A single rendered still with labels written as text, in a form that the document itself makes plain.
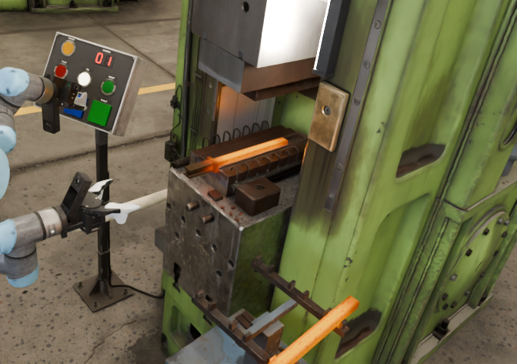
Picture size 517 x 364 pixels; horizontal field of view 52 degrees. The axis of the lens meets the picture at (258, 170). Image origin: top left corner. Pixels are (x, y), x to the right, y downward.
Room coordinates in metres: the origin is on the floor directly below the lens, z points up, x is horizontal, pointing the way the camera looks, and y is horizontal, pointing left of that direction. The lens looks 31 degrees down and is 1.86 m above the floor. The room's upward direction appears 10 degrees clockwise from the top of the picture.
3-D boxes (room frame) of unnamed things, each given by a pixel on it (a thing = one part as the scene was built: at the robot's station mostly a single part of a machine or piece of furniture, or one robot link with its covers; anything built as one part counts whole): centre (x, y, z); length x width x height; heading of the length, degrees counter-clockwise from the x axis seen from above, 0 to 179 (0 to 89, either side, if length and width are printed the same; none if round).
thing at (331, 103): (1.31, -0.16, 1.27); 0.09 x 0.02 x 0.17; 47
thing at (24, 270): (0.97, 0.57, 0.88); 0.11 x 0.08 x 0.11; 83
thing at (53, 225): (1.02, 0.50, 0.98); 0.08 x 0.05 x 0.08; 47
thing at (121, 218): (1.11, 0.34, 0.98); 0.09 x 0.03 x 0.06; 101
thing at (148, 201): (1.60, 0.47, 0.62); 0.44 x 0.05 x 0.05; 137
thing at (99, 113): (1.60, 0.57, 1.01); 0.07 x 0.05 x 0.07; 72
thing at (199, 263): (1.55, -0.03, 0.69); 0.56 x 0.38 x 0.45; 137
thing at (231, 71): (1.58, 0.02, 1.32); 0.42 x 0.20 x 0.10; 137
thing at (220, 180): (1.58, 0.02, 0.96); 0.42 x 0.20 x 0.09; 137
